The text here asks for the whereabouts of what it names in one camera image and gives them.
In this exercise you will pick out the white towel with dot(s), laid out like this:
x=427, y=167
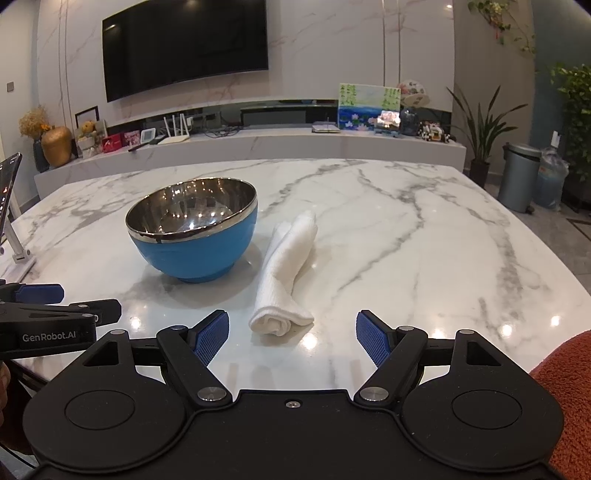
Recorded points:
x=281, y=277

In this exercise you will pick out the black stick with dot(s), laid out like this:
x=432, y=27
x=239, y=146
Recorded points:
x=141, y=146

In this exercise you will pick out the orange fuzzy clothing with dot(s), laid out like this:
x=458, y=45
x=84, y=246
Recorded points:
x=570, y=397

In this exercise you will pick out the black picture frame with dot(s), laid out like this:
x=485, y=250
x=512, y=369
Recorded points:
x=87, y=113

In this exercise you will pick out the blue steel-lined bowl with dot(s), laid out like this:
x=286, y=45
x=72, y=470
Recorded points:
x=194, y=258

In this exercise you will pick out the lotus pond painting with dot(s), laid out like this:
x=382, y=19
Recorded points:
x=358, y=113

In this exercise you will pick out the long-leaf potted plant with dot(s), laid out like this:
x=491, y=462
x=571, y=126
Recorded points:
x=479, y=171

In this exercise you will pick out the marble television console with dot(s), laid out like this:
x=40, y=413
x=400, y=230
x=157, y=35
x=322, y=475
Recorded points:
x=277, y=144

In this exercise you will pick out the red gift box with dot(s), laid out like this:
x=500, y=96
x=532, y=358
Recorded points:
x=112, y=144

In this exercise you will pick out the pink card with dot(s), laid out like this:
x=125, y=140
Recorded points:
x=131, y=138

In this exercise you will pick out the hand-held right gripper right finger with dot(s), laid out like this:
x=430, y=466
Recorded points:
x=375, y=344

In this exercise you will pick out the black wall television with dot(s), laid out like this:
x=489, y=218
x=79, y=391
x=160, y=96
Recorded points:
x=184, y=46

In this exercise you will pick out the leafy green plant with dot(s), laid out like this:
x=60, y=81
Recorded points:
x=577, y=120

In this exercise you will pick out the hanging plant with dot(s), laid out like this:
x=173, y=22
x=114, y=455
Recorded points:
x=498, y=14

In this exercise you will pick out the dark vase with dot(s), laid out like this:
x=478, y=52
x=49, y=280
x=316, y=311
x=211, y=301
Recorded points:
x=39, y=159

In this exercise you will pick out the small white display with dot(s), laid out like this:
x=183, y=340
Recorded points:
x=149, y=135

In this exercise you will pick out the gold vase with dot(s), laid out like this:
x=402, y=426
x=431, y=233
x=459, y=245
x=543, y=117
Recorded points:
x=56, y=146

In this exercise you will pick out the white router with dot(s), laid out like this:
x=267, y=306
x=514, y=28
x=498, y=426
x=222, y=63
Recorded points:
x=175, y=137

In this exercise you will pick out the black media box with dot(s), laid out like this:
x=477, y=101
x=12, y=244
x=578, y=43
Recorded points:
x=286, y=115

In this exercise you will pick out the white phone stand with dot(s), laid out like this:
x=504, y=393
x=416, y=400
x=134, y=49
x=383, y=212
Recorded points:
x=21, y=256

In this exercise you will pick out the small photo frame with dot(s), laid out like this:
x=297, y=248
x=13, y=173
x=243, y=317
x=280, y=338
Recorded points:
x=388, y=121

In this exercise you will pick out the cow toy figure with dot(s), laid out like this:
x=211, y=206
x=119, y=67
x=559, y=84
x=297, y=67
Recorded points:
x=434, y=133

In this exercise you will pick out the grey trash can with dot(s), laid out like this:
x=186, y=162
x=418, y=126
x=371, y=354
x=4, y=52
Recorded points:
x=518, y=177

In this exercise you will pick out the bagged water jug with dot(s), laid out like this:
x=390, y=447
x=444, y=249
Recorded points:
x=551, y=182

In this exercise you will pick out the round paper fan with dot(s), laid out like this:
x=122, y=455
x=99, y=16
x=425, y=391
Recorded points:
x=414, y=92

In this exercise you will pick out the teddy bear bouquet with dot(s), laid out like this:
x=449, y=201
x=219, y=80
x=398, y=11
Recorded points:
x=88, y=138

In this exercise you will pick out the dark jar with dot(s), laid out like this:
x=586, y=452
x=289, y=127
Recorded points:
x=409, y=122

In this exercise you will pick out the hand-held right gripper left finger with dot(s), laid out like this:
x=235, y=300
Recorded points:
x=210, y=341

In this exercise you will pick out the dried flower bunch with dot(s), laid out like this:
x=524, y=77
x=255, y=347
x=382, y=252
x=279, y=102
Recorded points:
x=33, y=121

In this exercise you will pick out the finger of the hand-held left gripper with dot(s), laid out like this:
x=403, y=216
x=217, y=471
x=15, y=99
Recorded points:
x=106, y=309
x=41, y=293

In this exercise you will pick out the flat grey box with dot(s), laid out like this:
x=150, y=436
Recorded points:
x=325, y=128

